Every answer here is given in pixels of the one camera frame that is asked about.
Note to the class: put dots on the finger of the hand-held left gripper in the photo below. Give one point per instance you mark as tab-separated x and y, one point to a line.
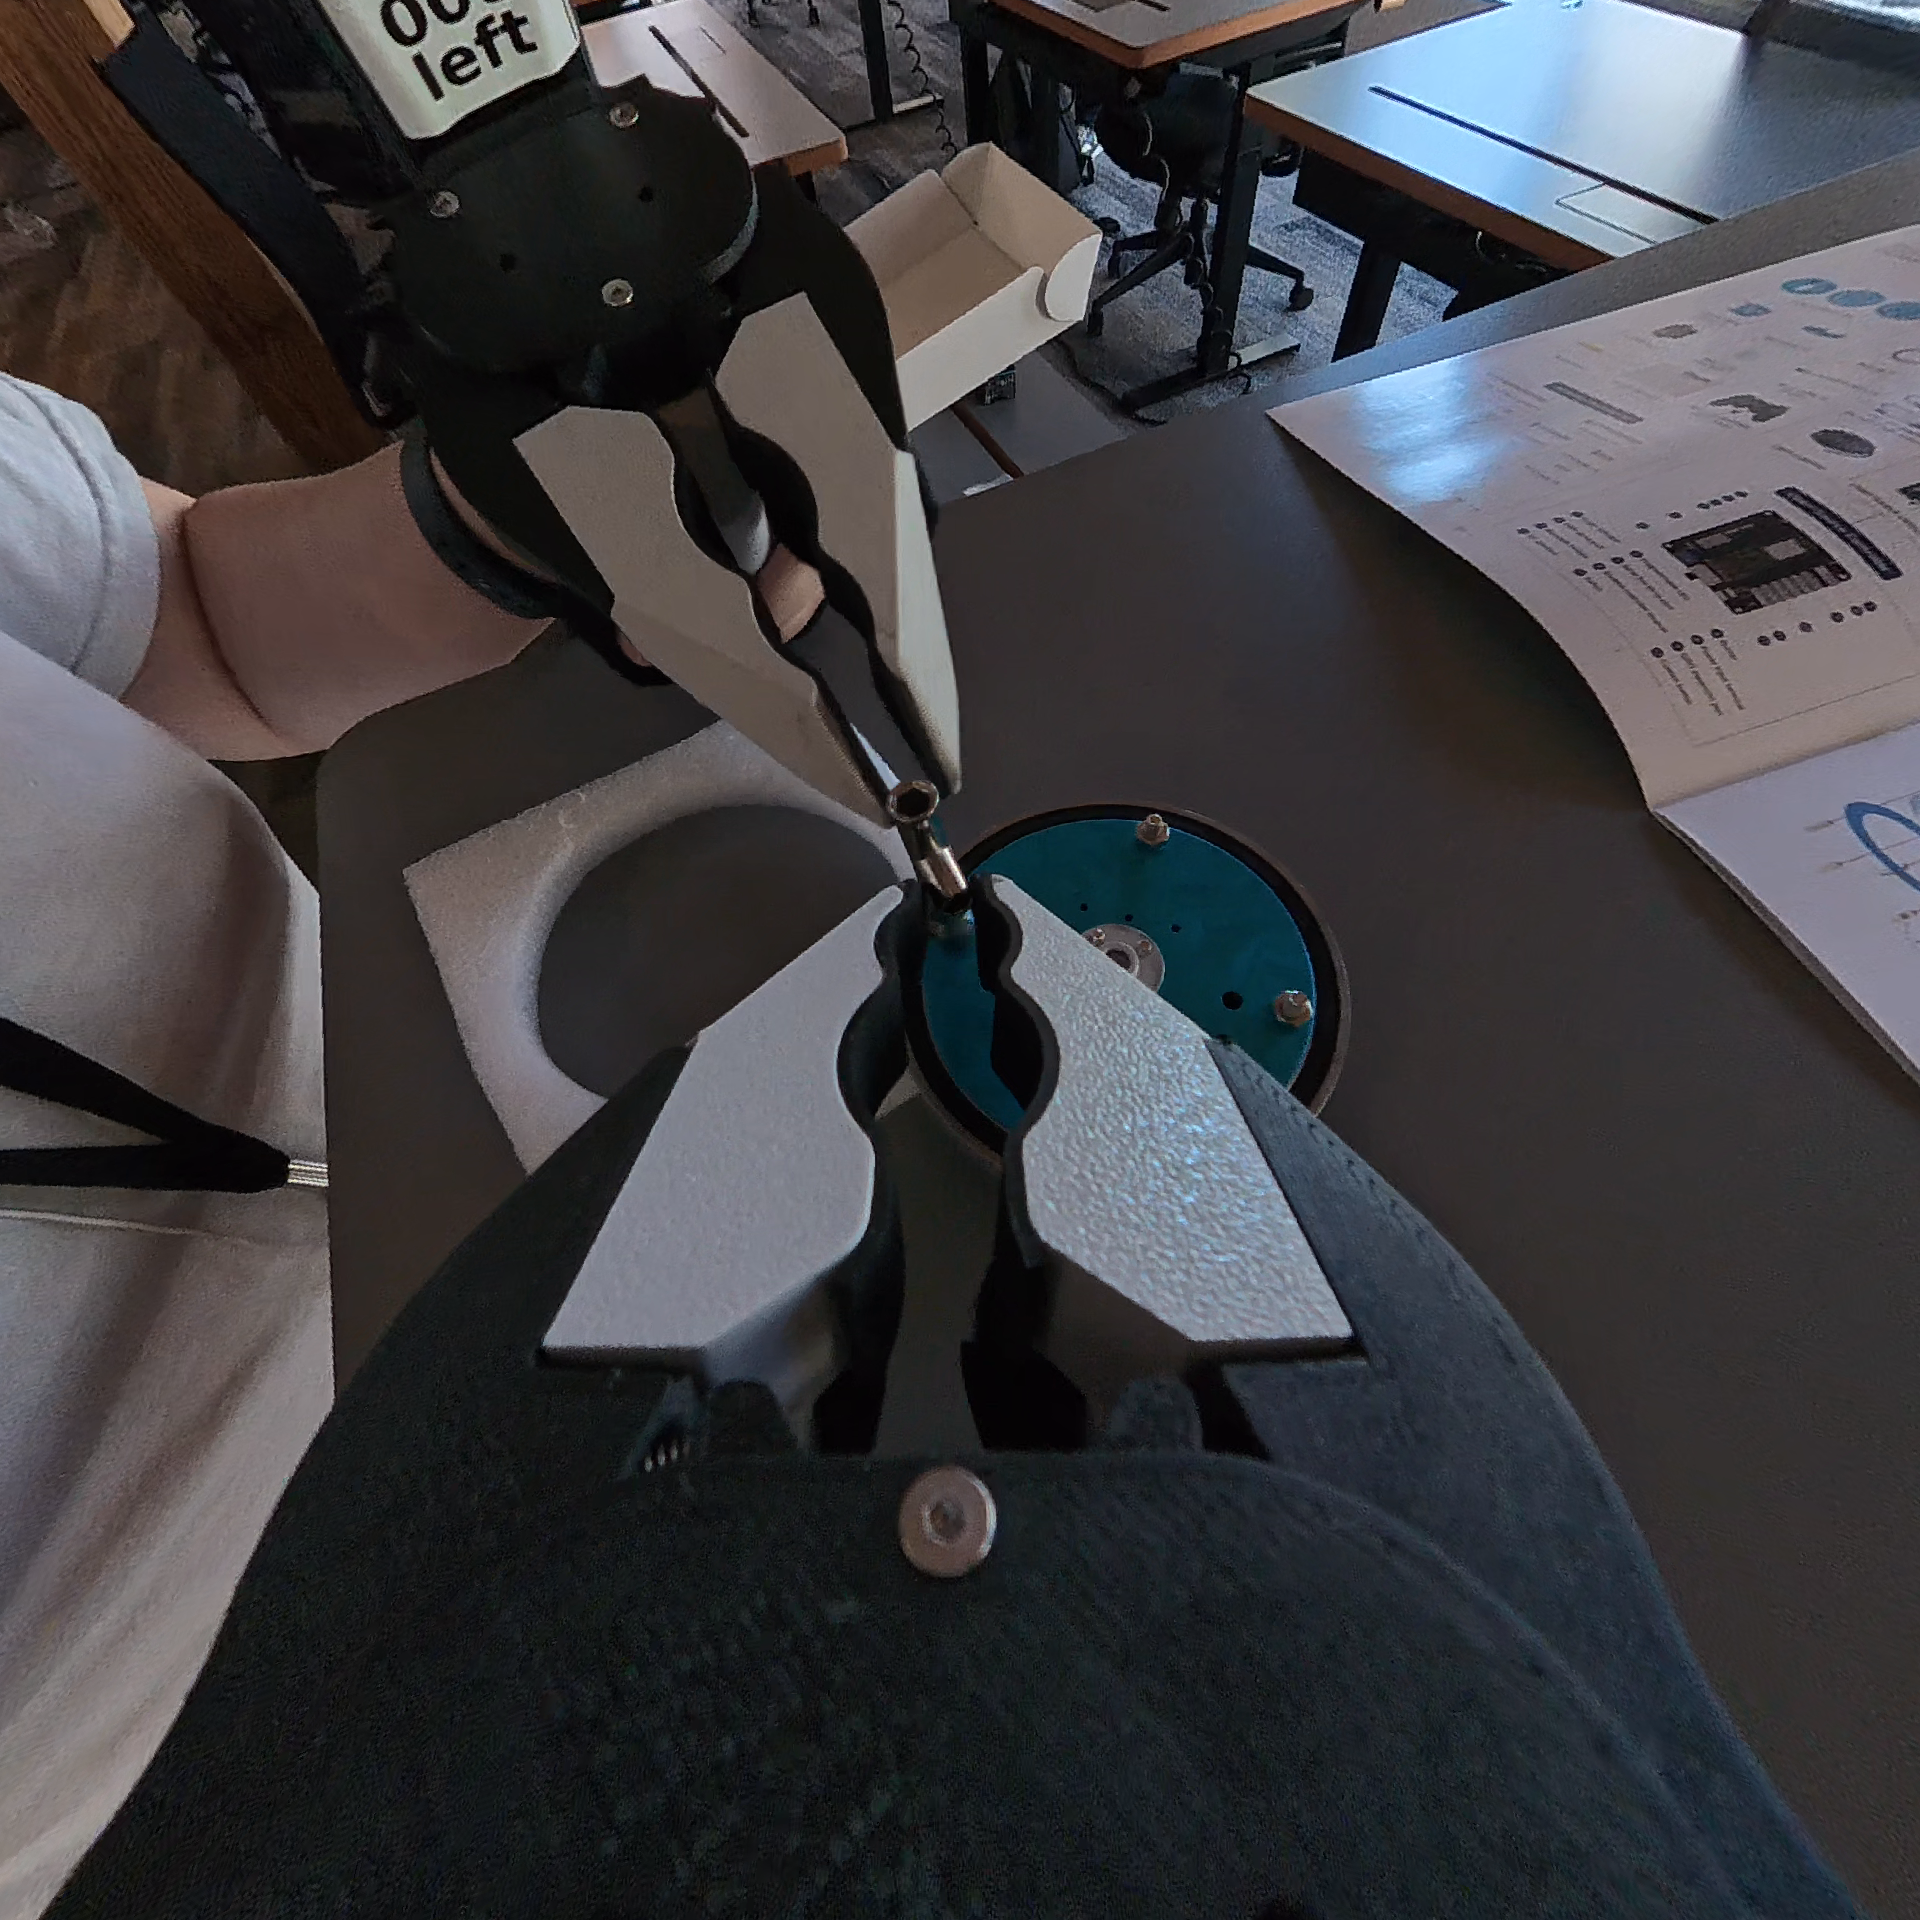
630	522
870	494

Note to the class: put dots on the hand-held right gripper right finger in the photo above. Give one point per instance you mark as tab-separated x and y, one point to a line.
1156	1182

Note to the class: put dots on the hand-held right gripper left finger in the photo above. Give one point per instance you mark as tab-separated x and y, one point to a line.
722	1201

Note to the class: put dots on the round blue base plate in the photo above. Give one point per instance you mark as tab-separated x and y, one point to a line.
1202	915

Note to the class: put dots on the small metal socket wrench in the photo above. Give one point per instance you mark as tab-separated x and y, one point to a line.
930	862

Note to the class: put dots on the person's left forearm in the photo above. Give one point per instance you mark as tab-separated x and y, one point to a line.
300	630

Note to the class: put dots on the tan top desk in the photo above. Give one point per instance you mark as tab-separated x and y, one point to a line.
703	74

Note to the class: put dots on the dark grey desk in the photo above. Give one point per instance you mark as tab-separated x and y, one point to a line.
1425	720

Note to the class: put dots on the cluttered wood edged desk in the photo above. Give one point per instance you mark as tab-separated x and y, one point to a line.
1169	22

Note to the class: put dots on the black wristband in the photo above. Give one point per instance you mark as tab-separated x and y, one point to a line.
423	518

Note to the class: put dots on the silver round hub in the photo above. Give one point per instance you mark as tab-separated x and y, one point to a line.
1125	952

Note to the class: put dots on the open orange cardboard box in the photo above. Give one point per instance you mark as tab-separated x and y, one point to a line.
975	241

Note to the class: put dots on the white foam packing piece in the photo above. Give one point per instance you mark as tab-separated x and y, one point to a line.
482	928

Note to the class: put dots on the black office chair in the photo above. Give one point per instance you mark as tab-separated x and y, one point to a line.
1185	181

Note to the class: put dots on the open instruction booklet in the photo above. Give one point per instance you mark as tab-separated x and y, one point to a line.
1649	448

